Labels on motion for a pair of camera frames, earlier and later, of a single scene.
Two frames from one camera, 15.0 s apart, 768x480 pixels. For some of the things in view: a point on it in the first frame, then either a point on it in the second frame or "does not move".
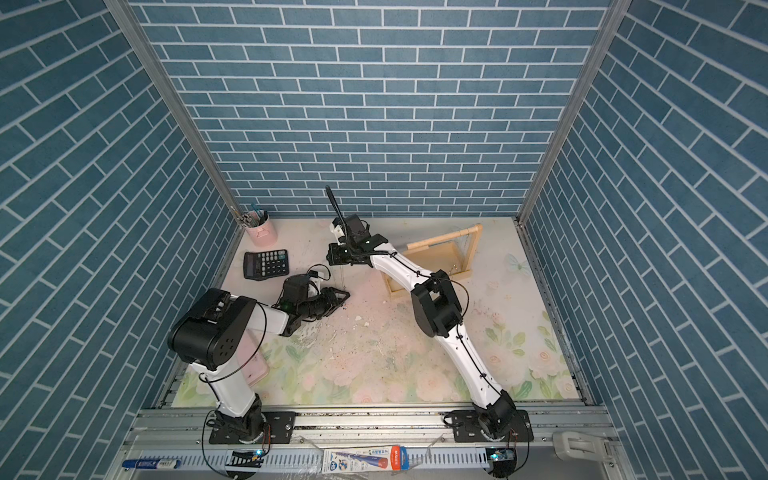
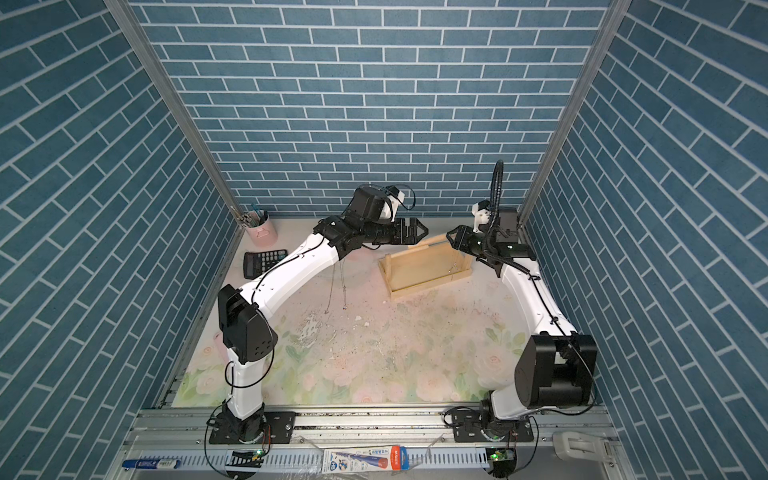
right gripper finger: [337, 206] to [457, 236]
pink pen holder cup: [264, 235] does not move
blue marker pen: [152, 464] does not move
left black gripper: [330, 301] to [409, 238]
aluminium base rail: [569, 443] does not move
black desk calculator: [259, 266] does not move
